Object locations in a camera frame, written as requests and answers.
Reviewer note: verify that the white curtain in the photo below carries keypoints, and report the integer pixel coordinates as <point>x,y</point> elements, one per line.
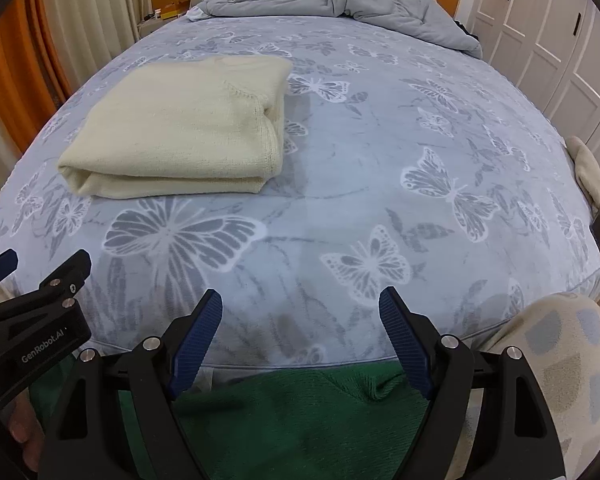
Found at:
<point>90,25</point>

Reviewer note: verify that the cream knit cardigan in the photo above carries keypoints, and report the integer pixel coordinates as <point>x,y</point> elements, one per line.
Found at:
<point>180,125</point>

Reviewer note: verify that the green knit cloth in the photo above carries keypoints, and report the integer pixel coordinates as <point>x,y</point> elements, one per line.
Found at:
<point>305,425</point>

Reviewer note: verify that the bedside table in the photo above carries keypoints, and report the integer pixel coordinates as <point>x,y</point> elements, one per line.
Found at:
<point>162,12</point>

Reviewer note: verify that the person's left hand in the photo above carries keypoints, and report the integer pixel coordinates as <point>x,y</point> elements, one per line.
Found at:
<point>24,430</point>

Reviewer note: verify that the white panelled wardrobe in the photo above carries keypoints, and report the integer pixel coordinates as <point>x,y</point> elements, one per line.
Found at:
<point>545,35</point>

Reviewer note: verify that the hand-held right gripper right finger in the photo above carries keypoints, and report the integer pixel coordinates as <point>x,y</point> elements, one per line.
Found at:
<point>405,340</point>

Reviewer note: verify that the cream fleece cloth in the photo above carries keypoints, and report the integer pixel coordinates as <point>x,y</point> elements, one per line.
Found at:
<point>592,170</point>

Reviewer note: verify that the butterfly print bed sheet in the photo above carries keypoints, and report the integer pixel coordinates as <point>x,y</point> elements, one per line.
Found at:
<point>360,160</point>

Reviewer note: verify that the person's patterned pajama leg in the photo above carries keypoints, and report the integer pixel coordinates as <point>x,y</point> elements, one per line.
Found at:
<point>565,370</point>

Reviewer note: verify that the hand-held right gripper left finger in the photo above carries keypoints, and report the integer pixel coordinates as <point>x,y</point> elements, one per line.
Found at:
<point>200,340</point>

